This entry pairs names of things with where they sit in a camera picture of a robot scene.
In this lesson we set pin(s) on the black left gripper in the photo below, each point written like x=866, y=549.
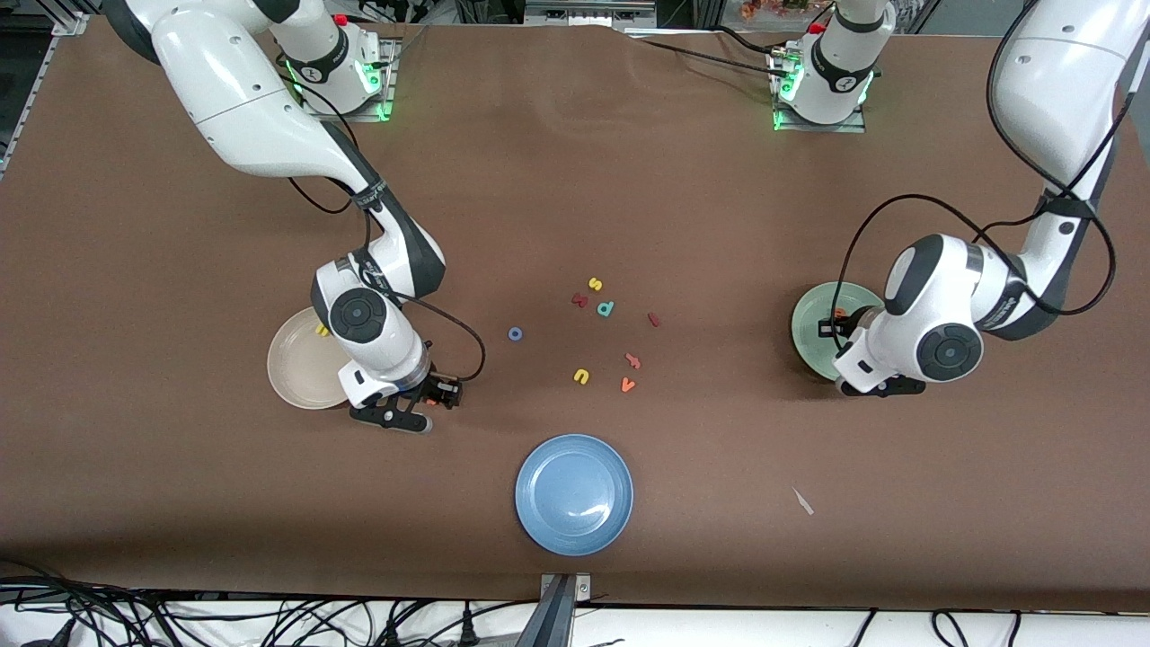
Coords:
x=854, y=324

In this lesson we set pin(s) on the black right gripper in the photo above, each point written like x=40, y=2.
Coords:
x=439, y=388

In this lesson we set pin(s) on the grey metal camera mount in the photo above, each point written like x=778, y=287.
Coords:
x=561, y=620

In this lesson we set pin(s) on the blue plate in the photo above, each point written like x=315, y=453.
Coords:
x=574, y=495

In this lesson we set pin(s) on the black power plug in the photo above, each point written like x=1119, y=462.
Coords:
x=391, y=633
x=467, y=629

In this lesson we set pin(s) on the grey metal bracket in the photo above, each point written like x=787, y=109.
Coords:
x=588, y=11

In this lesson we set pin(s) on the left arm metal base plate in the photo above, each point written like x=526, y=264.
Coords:
x=822, y=128

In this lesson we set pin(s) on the beige brown plate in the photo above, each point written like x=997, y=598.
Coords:
x=292, y=359

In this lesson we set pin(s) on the green plate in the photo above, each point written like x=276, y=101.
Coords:
x=809, y=355

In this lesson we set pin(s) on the small grey tape scrap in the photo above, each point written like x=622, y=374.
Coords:
x=803, y=501

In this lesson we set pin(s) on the aluminium frame profile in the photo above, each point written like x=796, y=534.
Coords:
x=70, y=18

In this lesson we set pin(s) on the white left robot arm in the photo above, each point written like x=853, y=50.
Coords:
x=1060, y=90

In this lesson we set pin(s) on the brown table cover sheet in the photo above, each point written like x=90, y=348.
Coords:
x=629, y=180

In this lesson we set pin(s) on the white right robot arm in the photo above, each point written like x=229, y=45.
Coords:
x=243, y=99

